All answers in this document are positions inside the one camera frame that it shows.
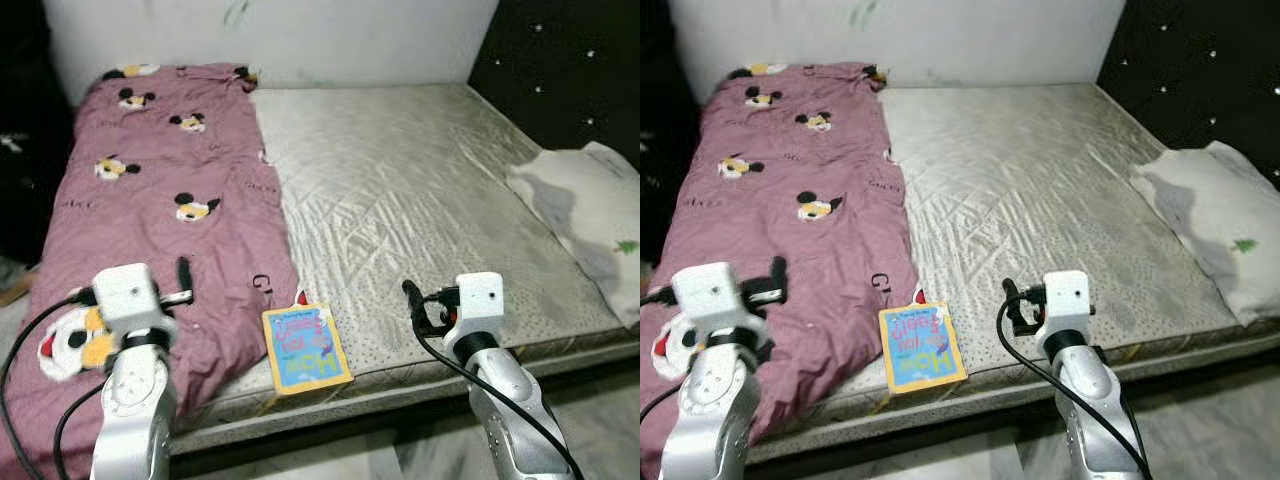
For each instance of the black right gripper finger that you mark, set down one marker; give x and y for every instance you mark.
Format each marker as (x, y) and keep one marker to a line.
(412, 300)
(1011, 300)

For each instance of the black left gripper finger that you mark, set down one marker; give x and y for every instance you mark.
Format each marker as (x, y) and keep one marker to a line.
(778, 275)
(184, 275)

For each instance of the colourful picture book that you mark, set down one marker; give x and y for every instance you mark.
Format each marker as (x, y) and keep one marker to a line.
(305, 350)
(922, 348)

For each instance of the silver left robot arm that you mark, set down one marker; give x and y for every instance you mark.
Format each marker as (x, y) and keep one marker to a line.
(715, 400)
(135, 400)

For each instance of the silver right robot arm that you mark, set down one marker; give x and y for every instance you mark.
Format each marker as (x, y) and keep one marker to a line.
(1095, 410)
(510, 410)

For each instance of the purple Mickey print blanket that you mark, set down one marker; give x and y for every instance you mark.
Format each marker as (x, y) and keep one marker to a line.
(780, 220)
(150, 220)

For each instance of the grey quilted mattress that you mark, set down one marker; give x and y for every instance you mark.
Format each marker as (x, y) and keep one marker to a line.
(400, 200)
(1020, 200)

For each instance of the white pillow with green tree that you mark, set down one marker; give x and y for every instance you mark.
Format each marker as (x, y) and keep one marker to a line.
(590, 200)
(1210, 210)

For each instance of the black tufted headboard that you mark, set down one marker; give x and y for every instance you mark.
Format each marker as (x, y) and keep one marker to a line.
(1190, 70)
(560, 60)

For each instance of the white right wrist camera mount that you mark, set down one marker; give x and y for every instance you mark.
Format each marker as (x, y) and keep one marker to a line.
(1065, 298)
(478, 300)

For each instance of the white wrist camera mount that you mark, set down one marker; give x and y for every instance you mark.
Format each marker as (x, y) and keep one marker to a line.
(1065, 298)
(478, 300)
(708, 295)
(128, 295)

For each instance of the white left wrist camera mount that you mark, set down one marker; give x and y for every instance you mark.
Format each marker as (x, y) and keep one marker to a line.
(128, 295)
(708, 295)

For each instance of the dark bed frame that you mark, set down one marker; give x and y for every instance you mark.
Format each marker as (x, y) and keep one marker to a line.
(1000, 405)
(400, 395)

